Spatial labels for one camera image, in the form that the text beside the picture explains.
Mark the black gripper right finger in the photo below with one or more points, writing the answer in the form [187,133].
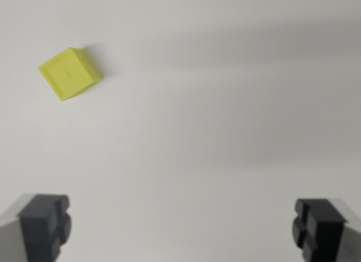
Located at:
[321,231]

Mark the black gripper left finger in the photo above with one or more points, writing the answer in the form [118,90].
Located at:
[39,228]

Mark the yellow cube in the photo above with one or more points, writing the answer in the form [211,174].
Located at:
[69,74]

